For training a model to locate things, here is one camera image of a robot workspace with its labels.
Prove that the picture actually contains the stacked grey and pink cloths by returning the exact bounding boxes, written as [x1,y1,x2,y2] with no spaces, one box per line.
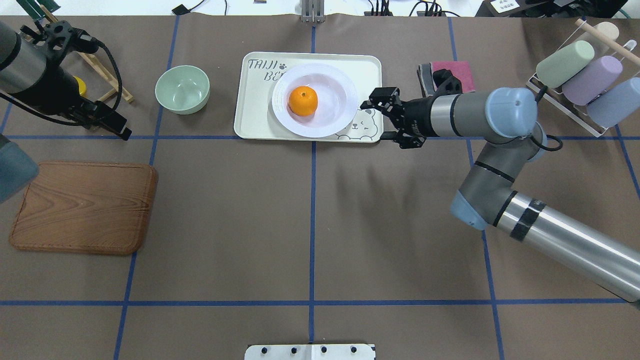
[417,61,476,97]

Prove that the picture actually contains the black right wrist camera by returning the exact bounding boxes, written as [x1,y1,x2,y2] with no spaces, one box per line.
[432,69,463,96]

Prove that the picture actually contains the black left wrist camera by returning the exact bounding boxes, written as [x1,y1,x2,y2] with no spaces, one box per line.
[19,20,101,58]

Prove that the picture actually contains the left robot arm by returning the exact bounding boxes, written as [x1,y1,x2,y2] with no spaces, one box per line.
[0,21,132,141]

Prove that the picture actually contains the cream bear serving tray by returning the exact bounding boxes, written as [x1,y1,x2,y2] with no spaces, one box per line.
[233,51,384,143]

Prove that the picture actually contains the black camera cable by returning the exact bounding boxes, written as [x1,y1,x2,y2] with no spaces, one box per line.
[530,85,564,152]
[0,42,123,127]

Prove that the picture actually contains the orange fruit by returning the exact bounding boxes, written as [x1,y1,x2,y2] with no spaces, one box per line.
[287,86,319,117]

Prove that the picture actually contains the purple cup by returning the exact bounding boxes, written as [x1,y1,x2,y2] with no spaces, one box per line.
[562,55,623,106]

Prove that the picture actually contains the black left camera cable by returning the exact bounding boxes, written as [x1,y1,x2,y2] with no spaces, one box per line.
[0,42,123,127]

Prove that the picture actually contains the green cup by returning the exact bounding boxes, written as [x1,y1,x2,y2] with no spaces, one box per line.
[535,40,595,89]

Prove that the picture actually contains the white wire cup rack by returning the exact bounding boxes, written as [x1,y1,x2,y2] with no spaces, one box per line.
[527,16,639,138]

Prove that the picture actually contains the blue cup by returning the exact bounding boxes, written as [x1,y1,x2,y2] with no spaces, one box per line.
[587,77,640,128]

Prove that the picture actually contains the yellow mug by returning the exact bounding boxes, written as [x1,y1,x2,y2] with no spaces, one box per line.
[73,75,88,98]

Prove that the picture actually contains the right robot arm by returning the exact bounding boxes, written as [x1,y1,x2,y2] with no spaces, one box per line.
[359,87,640,306]

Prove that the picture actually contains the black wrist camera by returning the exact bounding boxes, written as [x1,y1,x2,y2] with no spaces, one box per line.
[432,69,463,96]
[19,20,101,58]

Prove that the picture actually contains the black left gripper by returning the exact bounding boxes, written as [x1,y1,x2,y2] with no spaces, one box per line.
[57,91,133,141]

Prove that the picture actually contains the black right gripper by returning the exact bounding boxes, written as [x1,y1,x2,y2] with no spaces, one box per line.
[359,87,434,150]

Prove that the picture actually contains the black right camera cable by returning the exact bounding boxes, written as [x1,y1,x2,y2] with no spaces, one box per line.
[530,85,564,152]

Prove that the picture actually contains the beige cup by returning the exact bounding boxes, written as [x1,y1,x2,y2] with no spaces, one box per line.
[594,22,620,41]

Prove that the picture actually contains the brown wooden cutting board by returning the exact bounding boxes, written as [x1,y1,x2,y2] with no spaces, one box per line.
[8,161,159,256]

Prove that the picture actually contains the white mounting base plate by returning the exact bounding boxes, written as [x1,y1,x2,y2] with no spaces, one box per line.
[244,343,377,360]

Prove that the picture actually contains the white round plate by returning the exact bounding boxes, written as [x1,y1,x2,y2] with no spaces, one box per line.
[270,63,358,138]

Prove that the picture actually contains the wooden dish rack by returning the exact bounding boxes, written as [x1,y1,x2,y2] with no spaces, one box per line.
[16,0,119,102]

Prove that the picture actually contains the green bowl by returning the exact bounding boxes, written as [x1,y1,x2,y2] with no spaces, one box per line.
[154,64,211,116]

